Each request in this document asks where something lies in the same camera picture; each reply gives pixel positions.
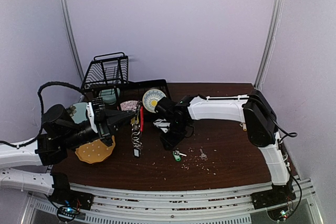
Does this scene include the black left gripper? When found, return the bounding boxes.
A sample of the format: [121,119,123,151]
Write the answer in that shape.
[61,109,134,150]

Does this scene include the red handled keyring with keys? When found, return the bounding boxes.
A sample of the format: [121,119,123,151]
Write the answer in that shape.
[131,102,143,158]

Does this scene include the green tagged key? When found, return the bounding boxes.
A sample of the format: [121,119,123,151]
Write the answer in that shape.
[172,150,187,162]

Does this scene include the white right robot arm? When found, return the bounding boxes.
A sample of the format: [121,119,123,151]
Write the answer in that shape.
[154,90,290,204]

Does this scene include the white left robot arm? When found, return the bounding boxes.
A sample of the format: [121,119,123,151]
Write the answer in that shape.
[1,98,136,205]

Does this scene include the pink patterned bowl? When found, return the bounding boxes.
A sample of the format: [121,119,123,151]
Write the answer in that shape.
[120,100,140,111]

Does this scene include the light blue plate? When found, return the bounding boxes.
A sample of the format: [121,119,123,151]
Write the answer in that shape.
[69,102,87,124]

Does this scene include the loose silver key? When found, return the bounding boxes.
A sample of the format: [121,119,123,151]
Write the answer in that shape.
[199,149,208,161]

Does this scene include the yellow dotted plate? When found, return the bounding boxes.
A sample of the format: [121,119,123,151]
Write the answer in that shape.
[75,136,115,164]

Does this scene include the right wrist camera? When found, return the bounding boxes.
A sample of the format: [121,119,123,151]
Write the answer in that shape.
[153,119,170,133]

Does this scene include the black wire dish rack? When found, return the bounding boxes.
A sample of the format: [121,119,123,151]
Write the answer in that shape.
[81,52,171,106]

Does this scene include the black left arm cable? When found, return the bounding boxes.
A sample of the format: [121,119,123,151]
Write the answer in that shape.
[36,81,87,135]

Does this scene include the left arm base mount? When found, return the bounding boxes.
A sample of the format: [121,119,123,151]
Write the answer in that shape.
[46,173,94,223]

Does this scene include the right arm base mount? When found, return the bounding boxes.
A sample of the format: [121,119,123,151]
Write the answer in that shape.
[250,176,313,221]

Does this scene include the left aluminium frame post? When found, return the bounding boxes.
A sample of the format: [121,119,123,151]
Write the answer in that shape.
[60,0,85,82]

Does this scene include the aluminium frame post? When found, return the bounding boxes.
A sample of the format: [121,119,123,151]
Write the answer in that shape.
[60,0,85,82]
[254,0,284,90]

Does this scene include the right aluminium frame post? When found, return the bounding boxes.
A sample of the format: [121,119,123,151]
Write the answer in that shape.
[254,0,284,90]

